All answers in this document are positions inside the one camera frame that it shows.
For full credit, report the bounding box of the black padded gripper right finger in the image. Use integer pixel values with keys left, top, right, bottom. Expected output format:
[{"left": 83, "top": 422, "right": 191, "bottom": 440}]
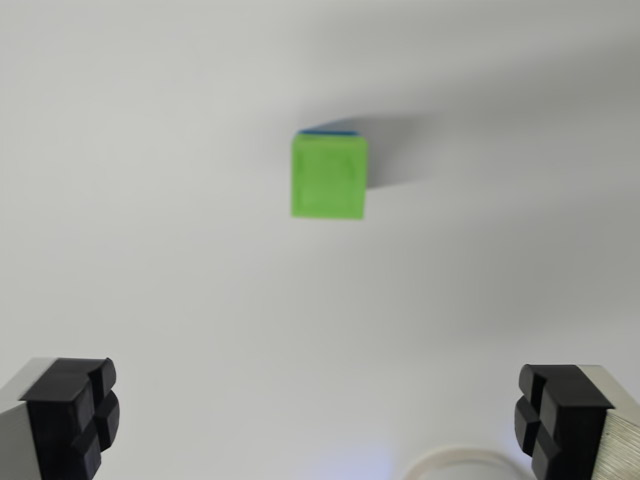
[{"left": 512, "top": 363, "right": 640, "bottom": 480}]

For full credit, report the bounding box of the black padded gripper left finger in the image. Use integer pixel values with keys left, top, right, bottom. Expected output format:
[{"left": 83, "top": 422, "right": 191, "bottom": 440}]
[{"left": 0, "top": 356, "right": 122, "bottom": 480}]

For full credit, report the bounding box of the green embossed plastic cube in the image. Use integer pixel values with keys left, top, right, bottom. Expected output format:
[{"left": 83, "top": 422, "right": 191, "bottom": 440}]
[{"left": 290, "top": 131, "right": 371, "bottom": 222}]

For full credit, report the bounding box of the white round rim object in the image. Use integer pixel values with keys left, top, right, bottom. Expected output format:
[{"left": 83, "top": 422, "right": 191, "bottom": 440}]
[{"left": 401, "top": 444, "right": 527, "bottom": 480}]

